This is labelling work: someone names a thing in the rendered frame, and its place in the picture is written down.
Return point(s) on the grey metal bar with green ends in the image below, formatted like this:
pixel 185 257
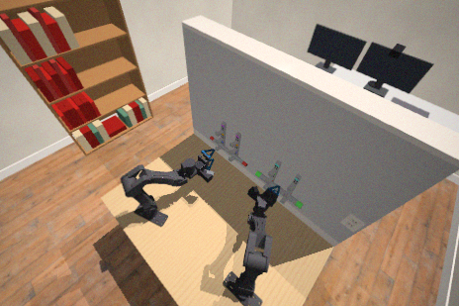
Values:
pixel 282 191

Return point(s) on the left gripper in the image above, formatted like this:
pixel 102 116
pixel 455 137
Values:
pixel 206 159

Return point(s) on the grey metal bar with red end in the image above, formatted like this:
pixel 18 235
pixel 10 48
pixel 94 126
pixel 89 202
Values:
pixel 227 150

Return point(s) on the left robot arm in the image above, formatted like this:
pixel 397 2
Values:
pixel 133 187

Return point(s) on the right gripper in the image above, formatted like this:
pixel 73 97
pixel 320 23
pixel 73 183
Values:
pixel 272 196

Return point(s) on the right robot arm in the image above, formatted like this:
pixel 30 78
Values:
pixel 253 259

